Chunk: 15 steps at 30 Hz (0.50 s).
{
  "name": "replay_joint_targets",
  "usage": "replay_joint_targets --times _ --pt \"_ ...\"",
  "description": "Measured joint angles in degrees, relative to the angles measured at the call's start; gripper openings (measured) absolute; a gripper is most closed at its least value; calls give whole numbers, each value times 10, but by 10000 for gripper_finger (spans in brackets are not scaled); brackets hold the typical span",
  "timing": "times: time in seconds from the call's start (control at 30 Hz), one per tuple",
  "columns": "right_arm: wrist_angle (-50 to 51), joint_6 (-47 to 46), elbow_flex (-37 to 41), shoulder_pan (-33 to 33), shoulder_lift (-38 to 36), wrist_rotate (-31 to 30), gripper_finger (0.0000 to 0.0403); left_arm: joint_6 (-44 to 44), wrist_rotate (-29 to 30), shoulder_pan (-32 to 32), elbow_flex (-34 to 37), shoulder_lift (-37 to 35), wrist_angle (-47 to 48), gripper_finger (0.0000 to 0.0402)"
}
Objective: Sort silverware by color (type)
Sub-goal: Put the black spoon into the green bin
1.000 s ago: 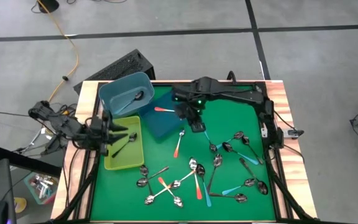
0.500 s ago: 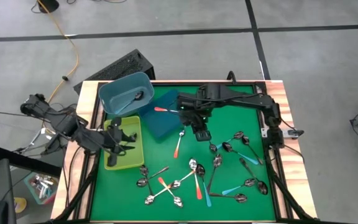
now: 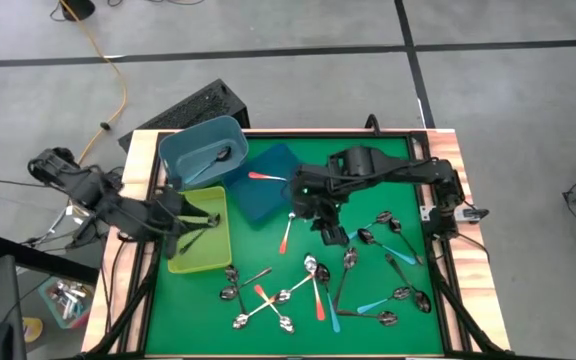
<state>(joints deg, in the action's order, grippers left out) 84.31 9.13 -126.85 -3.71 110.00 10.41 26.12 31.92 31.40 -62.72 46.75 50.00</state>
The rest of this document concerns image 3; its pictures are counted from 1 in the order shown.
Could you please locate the green table mat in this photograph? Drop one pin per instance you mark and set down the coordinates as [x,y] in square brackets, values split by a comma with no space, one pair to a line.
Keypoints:
[193,320]

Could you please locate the grey-blue plastic bin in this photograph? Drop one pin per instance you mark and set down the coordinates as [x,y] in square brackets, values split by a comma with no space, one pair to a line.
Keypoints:
[188,150]

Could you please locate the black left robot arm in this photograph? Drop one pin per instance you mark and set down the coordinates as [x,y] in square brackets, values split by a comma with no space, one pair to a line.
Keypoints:
[98,195]

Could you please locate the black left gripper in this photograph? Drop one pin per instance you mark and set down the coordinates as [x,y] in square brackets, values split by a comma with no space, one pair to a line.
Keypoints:
[170,220]

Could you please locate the teal basket with items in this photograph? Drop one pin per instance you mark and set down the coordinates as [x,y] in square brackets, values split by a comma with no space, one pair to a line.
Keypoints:
[65,300]

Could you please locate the yellow tape roll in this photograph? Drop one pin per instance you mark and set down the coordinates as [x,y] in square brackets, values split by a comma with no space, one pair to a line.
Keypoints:
[34,330]

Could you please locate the black round floor base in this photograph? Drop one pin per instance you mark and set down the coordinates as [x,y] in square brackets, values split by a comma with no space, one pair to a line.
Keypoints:
[79,9]

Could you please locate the translucent yellow-green plastic bin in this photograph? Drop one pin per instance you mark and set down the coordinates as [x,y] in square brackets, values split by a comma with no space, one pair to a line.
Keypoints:
[213,252]

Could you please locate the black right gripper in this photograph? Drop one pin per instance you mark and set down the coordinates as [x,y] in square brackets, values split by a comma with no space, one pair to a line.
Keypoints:
[325,212]

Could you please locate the wooden table side board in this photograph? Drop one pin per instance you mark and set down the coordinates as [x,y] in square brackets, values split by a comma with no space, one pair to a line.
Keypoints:
[473,280]
[145,137]

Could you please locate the blue shallow plastic bin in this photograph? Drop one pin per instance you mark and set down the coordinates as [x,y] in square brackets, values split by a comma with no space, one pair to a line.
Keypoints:
[263,200]

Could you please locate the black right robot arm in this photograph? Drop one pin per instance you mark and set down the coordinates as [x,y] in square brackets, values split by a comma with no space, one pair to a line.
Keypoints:
[398,167]

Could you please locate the black floor beam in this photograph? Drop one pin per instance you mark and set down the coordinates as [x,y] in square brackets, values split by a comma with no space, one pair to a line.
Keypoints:
[43,260]

